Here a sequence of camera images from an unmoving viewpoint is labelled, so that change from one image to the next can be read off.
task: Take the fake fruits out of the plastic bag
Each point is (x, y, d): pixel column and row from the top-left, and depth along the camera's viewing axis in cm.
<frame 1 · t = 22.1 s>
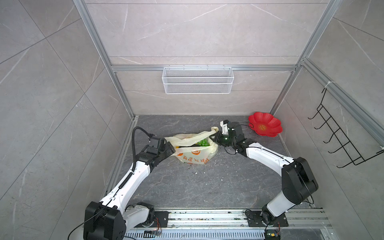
left hand: (169, 146, 83), fingers open
right hand: (208, 135, 87), fingers closed
cream plastic shopping bag: (194, 155, 88), point 10 cm above the table
red flower-shaped plastic bowl: (265, 124, 117), on the table
green fake grapes: (204, 142, 99), point 6 cm above the table

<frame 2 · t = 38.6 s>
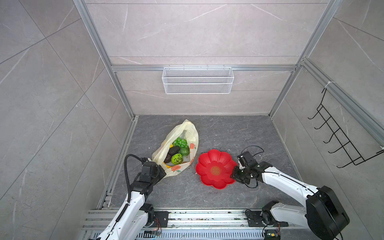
left hand: (162, 166, 85), fingers closed
right hand: (230, 175, 86), fingers open
cream plastic shopping bag: (186, 129, 94), point 15 cm above the table
red flower-shaped plastic bowl: (215, 168, 93), on the table
green fake grapes: (180, 142, 100), point 5 cm above the table
dark fake avocado: (174, 150, 97), point 4 cm above the table
green fake lime: (184, 151, 95), point 5 cm above the table
green spotted fake fruit: (177, 159, 91), point 6 cm above the table

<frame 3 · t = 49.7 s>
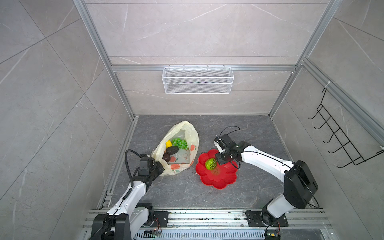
left hand: (162, 162, 88), fingers closed
right hand: (219, 156, 88), fingers open
green spotted fake fruit: (210, 164, 88), point 7 cm above the table
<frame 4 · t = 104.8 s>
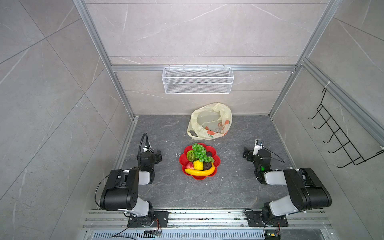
left hand: (149, 148, 94), fingers open
right hand: (252, 146, 94), fingers open
cream plastic shopping bag: (211, 122, 118), on the table
green fake grapes: (200, 153, 90), point 9 cm above the table
green spotted fake fruit: (191, 155, 91), point 7 cm above the table
dark brown fake fruit: (206, 166, 89), point 5 cm above the table
yellow fake lemon: (198, 165, 88), point 6 cm above the table
yellow fake banana: (199, 172, 84), point 8 cm above the table
